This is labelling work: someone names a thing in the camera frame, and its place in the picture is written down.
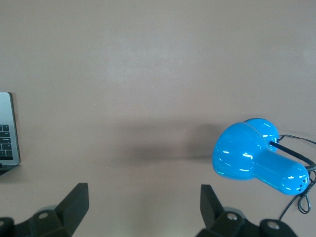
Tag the blue desk lamp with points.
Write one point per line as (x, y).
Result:
(242, 153)

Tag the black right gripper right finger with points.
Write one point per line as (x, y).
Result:
(212, 212)

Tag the silver laptop computer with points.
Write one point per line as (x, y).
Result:
(6, 108)

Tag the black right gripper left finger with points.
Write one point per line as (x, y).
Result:
(71, 209)

